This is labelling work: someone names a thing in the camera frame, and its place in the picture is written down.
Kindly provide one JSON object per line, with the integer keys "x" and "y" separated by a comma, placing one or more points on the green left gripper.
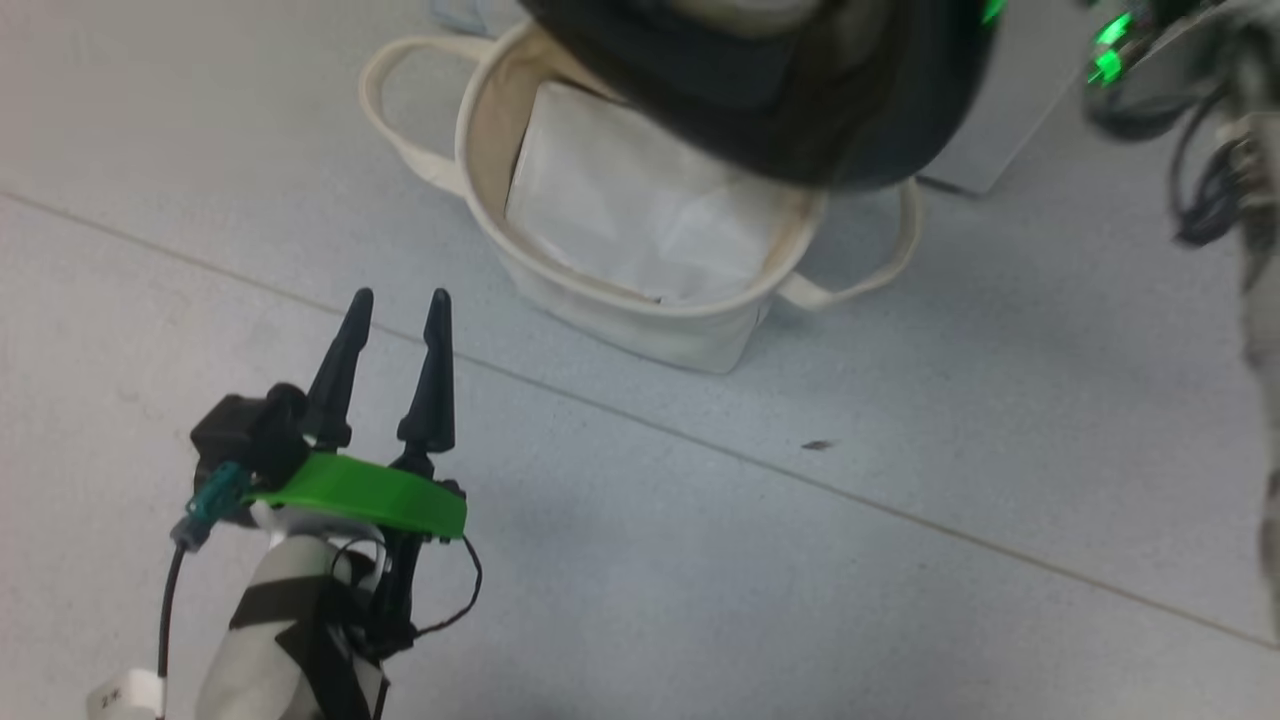
{"x": 370, "y": 495}

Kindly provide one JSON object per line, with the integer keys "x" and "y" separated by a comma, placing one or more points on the dark round washing machine door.
{"x": 780, "y": 90}

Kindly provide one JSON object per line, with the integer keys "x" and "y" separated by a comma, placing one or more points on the cream canvas laundry basket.
{"x": 690, "y": 320}

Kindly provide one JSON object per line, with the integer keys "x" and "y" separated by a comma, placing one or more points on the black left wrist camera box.
{"x": 245, "y": 430}

